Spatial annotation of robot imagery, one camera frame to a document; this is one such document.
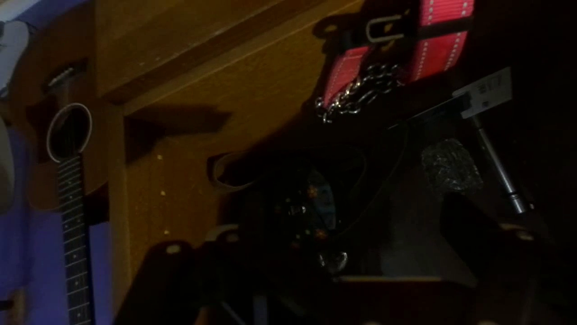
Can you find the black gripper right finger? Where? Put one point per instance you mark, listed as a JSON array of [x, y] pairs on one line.
[[492, 259]]

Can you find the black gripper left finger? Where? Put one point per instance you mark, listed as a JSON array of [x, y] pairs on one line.
[[168, 282]]

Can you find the brown wooden shelf unit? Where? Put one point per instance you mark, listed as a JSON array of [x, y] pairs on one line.
[[240, 78]]

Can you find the grey mesh pad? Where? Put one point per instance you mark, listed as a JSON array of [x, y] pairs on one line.
[[451, 165]]

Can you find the metal rod with tag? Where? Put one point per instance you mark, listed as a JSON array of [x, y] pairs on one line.
[[489, 145]]

